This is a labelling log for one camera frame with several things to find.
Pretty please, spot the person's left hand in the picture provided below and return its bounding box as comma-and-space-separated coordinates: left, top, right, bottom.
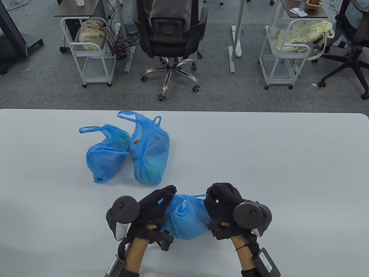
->
127, 185, 178, 240

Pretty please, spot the person's right hand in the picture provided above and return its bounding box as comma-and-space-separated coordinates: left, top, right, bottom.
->
204, 182, 254, 240

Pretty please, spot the blue plastic bag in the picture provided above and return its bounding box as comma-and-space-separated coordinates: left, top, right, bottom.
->
116, 111, 170, 185
79, 124, 132, 184
157, 194, 212, 240

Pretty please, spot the person's right forearm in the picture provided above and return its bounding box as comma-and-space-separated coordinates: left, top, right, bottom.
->
234, 233, 258, 277

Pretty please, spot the person's left forearm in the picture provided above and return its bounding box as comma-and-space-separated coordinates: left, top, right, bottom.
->
125, 237, 151, 277

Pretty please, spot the cream woven bag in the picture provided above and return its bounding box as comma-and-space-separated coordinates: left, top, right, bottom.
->
78, 20, 106, 52

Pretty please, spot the pale yellow cloth bag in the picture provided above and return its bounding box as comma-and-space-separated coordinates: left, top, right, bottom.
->
274, 20, 335, 61

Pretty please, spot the black and white handheld controller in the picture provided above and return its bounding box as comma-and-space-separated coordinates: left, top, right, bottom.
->
233, 201, 272, 237
106, 196, 140, 241

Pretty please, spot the black box with white label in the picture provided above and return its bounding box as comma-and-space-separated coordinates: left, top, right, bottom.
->
253, 248, 281, 277
105, 254, 126, 277

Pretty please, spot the white wheeled utility cart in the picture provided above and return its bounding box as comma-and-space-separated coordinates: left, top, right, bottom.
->
60, 17, 117, 88
259, 18, 310, 90

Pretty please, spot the white metal desk leg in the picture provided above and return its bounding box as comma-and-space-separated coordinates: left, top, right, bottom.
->
115, 0, 136, 73
228, 0, 246, 74

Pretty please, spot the black mesh office chair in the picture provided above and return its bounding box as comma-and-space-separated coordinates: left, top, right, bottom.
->
132, 0, 208, 102

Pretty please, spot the dark brown desk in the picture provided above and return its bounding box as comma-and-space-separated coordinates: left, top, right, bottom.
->
279, 0, 329, 19
54, 0, 103, 18

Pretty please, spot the black wheeled stand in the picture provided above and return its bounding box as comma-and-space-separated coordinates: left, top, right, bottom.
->
0, 0, 44, 75

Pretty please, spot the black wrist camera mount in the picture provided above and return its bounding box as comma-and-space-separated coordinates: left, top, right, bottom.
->
207, 222, 231, 240
150, 229, 175, 251

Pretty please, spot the black cable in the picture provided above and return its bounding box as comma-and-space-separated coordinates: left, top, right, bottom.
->
248, 232, 260, 254
118, 235, 133, 259

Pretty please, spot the tangle of black cables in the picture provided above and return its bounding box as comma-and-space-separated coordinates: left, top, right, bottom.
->
102, 0, 142, 59

